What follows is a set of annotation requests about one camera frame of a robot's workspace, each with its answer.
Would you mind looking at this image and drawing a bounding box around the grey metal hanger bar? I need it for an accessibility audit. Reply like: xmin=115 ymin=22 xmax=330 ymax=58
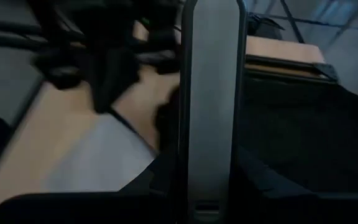
xmin=178 ymin=0 xmax=249 ymax=224

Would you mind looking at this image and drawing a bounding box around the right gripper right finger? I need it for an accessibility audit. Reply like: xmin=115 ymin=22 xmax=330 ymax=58
xmin=230 ymin=146 xmax=316 ymax=218

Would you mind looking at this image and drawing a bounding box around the black backpack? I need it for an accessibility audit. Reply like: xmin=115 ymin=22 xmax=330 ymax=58
xmin=152 ymin=77 xmax=358 ymax=200

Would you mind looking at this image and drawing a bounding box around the large clear mesh pouch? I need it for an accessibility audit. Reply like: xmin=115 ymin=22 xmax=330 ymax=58
xmin=40 ymin=113 xmax=158 ymax=192

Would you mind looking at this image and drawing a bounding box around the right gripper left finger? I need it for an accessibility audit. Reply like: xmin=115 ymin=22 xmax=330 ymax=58
xmin=118 ymin=151 xmax=186 ymax=218

